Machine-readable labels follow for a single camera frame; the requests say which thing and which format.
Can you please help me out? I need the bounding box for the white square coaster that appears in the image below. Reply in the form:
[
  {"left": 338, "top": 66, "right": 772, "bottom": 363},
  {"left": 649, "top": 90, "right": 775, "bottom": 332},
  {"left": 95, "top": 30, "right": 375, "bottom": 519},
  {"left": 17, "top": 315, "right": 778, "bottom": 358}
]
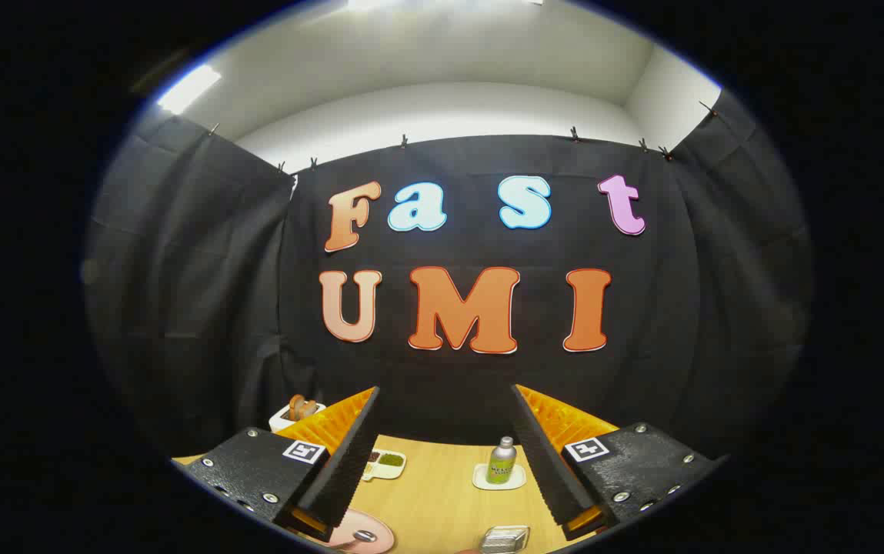
[{"left": 472, "top": 462, "right": 527, "bottom": 491}]

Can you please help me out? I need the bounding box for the green soda bottle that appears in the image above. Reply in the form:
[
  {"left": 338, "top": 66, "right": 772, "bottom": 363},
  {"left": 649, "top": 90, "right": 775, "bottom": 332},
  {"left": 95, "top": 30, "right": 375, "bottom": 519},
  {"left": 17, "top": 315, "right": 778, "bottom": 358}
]
[{"left": 486, "top": 436, "right": 518, "bottom": 485}]

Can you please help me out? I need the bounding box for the pink plate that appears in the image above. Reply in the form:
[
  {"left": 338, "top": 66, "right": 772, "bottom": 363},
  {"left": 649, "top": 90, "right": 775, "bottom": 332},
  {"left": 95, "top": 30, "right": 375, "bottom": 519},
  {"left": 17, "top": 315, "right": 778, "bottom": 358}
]
[{"left": 319, "top": 508, "right": 396, "bottom": 554}]

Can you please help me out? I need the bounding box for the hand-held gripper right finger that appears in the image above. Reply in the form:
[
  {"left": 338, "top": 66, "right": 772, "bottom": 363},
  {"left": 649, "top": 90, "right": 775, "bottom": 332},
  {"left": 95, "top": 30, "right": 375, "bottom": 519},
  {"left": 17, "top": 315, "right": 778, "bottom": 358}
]
[{"left": 511, "top": 385, "right": 729, "bottom": 542}]

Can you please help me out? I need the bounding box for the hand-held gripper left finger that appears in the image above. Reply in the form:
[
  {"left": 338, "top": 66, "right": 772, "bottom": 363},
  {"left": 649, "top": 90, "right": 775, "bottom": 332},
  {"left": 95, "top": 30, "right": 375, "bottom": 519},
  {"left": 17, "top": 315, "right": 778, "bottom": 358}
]
[{"left": 171, "top": 386, "right": 381, "bottom": 543}]

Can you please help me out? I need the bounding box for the row of small cloth clips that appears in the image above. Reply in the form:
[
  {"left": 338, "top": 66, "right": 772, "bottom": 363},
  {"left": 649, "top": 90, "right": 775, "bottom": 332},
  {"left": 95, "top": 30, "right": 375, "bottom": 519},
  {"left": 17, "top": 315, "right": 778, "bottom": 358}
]
[{"left": 207, "top": 100, "right": 719, "bottom": 174}]

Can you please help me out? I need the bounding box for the white divided dish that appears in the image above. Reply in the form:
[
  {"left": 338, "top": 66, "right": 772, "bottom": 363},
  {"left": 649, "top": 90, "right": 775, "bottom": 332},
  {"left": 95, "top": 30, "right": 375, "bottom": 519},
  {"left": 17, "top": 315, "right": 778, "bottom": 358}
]
[{"left": 361, "top": 449, "right": 407, "bottom": 482}]

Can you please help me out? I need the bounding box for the cream toaster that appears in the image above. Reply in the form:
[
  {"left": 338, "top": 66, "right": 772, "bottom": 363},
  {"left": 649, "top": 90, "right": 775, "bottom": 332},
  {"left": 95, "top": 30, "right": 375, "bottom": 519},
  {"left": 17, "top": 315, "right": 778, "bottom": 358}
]
[{"left": 269, "top": 400, "right": 327, "bottom": 433}]

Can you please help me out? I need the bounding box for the metal wire basket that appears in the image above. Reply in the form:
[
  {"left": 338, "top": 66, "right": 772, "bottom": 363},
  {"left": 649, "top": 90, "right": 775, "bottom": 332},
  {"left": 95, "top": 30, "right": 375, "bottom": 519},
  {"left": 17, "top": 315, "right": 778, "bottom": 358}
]
[{"left": 479, "top": 526, "right": 531, "bottom": 554}]

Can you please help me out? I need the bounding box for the ceiling light panel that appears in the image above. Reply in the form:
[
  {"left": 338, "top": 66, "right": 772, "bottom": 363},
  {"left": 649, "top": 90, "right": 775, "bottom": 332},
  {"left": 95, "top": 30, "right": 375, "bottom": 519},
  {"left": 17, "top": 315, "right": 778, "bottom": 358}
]
[{"left": 157, "top": 65, "right": 222, "bottom": 115}]

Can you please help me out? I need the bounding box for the metal spoon with wooden handle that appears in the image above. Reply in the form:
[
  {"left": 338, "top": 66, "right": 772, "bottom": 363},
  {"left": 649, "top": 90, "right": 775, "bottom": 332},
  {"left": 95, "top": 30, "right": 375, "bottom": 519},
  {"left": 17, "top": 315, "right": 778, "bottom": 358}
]
[{"left": 330, "top": 529, "right": 378, "bottom": 552}]

